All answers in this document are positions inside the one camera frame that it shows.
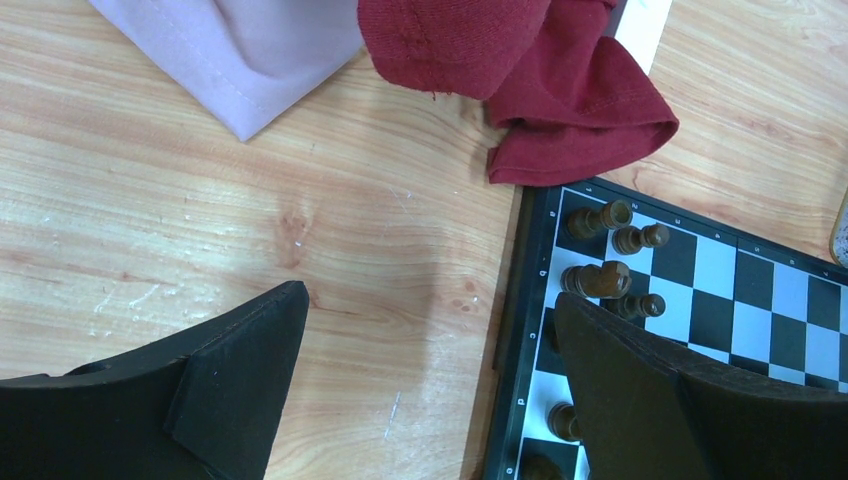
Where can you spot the pink garment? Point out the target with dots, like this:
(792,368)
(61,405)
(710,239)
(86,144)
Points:
(246,62)

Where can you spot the black white chessboard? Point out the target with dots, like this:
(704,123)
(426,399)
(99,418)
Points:
(727,294)

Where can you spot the dark knight chess piece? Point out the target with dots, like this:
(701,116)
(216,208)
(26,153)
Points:
(611,280)

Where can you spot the white rack base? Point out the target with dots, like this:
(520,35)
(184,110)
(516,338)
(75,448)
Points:
(638,26)

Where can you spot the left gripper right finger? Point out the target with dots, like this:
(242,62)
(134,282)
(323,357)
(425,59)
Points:
(650,408)

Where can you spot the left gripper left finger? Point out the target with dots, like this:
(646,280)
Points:
(203,403)

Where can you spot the dark queen chess piece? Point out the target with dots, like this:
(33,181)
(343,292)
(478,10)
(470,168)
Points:
(563,424)

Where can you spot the gold metal tin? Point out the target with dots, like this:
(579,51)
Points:
(838,238)

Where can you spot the dark pawn chess piece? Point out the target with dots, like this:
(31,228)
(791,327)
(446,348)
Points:
(631,240)

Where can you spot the red t-shirt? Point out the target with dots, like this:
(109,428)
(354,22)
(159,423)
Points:
(572,101)

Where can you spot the dark rook chess piece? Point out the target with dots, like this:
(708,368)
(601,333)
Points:
(585,222)

